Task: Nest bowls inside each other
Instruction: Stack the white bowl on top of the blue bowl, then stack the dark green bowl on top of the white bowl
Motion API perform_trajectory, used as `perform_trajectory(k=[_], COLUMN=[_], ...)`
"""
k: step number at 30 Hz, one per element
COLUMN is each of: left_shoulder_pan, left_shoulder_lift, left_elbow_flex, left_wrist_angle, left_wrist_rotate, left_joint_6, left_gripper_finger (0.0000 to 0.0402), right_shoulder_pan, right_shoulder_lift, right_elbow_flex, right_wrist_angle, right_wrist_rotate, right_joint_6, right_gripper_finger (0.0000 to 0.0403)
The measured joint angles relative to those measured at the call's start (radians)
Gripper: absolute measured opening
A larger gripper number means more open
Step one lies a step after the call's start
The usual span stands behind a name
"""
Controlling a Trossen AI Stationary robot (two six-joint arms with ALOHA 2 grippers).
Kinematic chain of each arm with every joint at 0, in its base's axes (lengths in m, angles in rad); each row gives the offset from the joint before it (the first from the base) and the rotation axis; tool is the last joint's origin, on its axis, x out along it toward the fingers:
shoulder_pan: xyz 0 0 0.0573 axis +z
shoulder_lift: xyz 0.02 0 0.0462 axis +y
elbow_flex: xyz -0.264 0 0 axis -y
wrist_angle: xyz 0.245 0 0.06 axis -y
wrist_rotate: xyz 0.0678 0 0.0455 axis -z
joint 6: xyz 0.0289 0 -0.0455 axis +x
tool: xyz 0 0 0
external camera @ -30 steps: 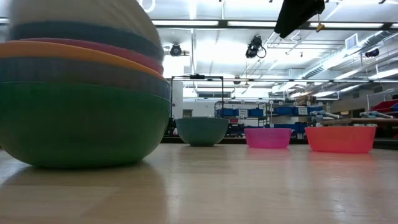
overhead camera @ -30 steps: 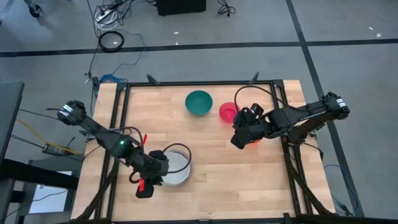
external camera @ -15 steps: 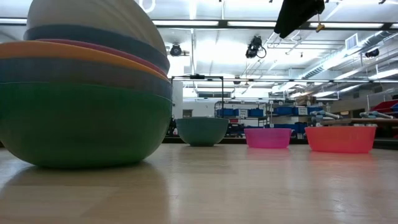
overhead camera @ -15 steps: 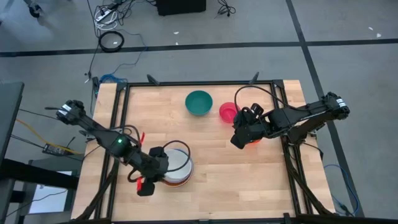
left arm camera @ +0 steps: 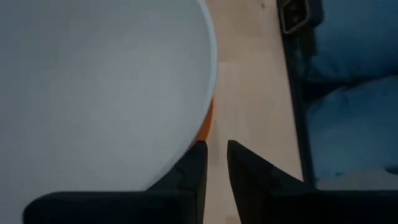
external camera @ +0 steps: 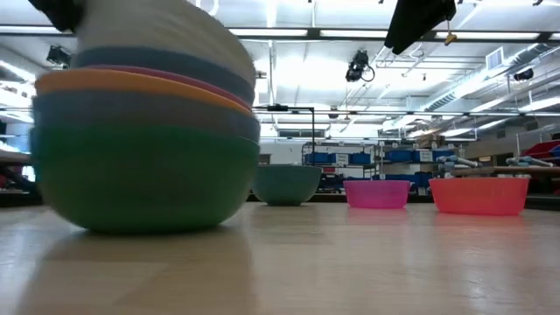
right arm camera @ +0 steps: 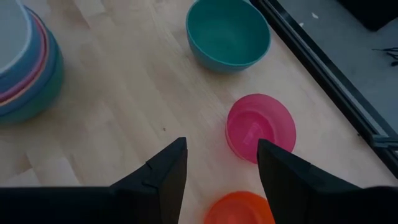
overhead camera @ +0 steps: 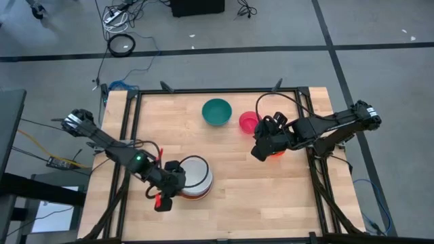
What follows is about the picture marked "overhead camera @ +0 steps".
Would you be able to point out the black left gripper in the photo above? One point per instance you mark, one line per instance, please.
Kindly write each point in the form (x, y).
(169, 184)

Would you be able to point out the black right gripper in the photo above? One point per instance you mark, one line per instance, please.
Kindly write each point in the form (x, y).
(271, 139)

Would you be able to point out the orange plastic bowl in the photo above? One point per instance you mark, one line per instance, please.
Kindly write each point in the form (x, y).
(278, 154)
(203, 197)

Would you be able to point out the white plastic bowl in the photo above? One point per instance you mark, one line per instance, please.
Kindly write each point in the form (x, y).
(196, 173)

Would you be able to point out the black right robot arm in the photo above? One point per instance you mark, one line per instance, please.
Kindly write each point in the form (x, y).
(339, 122)

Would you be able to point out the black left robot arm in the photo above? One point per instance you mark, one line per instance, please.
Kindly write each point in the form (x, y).
(101, 139)

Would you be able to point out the pink-red plastic bowl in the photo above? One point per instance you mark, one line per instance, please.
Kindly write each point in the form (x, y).
(247, 122)

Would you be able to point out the teal plastic bowl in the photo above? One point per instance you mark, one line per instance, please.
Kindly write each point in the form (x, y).
(217, 112)

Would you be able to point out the white sheet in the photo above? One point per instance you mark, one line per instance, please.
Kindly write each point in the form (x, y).
(54, 217)

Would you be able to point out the black power adapter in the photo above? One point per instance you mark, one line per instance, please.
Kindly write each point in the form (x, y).
(59, 162)

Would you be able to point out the small black edge device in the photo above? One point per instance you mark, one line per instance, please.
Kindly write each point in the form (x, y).
(104, 92)

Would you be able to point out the black beam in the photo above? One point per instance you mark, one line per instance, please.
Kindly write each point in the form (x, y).
(34, 189)

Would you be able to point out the black computer case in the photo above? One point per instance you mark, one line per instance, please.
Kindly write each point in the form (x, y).
(196, 7)

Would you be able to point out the white power strip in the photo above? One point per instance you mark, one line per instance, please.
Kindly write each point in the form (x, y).
(112, 17)

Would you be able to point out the office chair wheeled base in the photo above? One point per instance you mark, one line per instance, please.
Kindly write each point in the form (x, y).
(37, 10)

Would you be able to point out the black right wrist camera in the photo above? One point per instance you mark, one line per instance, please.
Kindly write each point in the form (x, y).
(280, 119)

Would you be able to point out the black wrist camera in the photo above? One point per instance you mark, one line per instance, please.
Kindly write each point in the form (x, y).
(280, 119)
(174, 166)

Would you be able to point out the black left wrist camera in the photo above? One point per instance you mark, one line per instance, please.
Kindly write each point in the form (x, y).
(174, 166)

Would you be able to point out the small table edge bracket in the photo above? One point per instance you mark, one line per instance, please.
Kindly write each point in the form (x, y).
(167, 88)
(278, 84)

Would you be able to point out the black aluminium table frame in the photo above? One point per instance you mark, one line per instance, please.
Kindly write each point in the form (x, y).
(220, 91)

